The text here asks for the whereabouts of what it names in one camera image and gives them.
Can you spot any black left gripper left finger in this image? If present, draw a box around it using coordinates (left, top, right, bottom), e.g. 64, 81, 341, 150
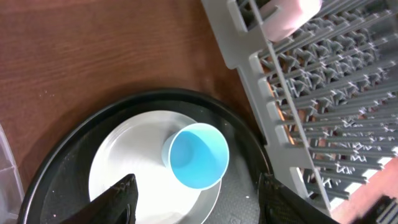
62, 174, 137, 224

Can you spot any clear plastic waste bin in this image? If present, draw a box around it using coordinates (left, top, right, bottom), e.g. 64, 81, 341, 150
0, 127, 24, 224

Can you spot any grey round plate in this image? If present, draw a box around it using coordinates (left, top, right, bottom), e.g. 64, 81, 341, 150
88, 111, 221, 224

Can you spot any wooden chopstick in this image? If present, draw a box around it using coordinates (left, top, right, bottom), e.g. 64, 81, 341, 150
267, 83, 295, 145

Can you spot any pink cup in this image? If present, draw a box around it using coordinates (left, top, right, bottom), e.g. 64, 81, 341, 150
259, 0, 323, 42

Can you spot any grey dishwasher rack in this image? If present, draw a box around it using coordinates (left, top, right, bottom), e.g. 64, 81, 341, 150
202, 0, 397, 215

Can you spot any round black serving tray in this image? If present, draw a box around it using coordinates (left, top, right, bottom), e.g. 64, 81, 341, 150
17, 88, 268, 223

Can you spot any blue cup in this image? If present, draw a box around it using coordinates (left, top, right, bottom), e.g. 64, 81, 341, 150
161, 123, 230, 190

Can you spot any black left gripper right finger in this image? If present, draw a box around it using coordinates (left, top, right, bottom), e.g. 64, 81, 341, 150
258, 173, 336, 224

